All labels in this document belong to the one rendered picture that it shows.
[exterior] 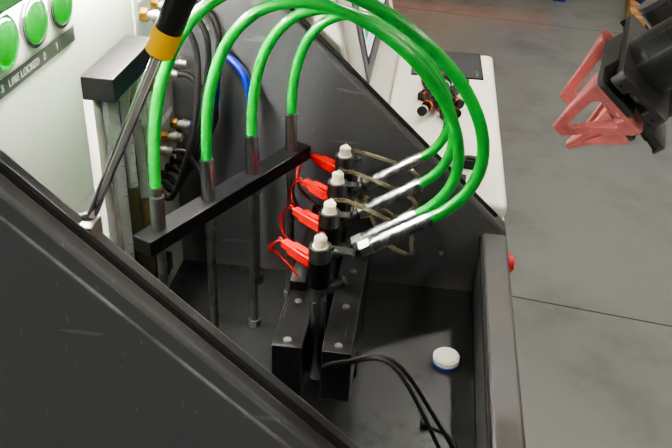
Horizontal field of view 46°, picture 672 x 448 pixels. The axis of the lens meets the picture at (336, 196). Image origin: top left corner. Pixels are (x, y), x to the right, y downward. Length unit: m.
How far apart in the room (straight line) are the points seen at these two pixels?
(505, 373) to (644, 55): 0.46
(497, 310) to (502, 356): 0.09
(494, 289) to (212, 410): 0.62
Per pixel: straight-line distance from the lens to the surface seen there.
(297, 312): 1.05
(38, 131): 0.87
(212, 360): 0.63
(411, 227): 0.92
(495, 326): 1.11
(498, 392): 1.02
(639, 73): 0.76
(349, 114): 1.21
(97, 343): 0.64
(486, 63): 1.90
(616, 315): 2.82
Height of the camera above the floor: 1.64
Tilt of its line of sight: 30 degrees down
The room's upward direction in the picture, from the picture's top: 3 degrees clockwise
